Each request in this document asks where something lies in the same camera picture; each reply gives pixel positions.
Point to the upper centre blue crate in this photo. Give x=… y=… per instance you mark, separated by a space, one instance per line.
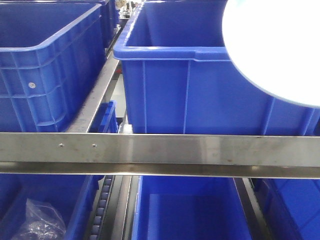
x=179 y=79

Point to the lower left blue crate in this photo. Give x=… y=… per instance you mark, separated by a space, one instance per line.
x=71 y=195

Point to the upper stainless shelf rail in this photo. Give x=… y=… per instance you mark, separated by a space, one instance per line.
x=289 y=157

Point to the steel divider rail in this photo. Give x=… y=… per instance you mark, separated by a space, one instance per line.
x=86 y=115

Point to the clear plastic bag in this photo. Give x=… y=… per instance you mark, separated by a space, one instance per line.
x=42 y=222

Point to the roller track strip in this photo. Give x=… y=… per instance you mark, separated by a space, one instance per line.
x=101 y=204

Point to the upper left blue crate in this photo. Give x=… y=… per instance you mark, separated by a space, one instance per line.
x=50 y=57

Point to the lower centre blue crate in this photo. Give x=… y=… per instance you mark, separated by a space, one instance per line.
x=188 y=208

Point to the lower right blue crate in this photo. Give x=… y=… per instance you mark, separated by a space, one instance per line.
x=291 y=207

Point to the blue crate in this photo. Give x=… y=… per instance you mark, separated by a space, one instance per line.
x=188 y=208
x=179 y=79
x=50 y=57
x=71 y=195
x=291 y=207

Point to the light blue plate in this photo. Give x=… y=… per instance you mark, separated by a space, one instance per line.
x=275 y=44

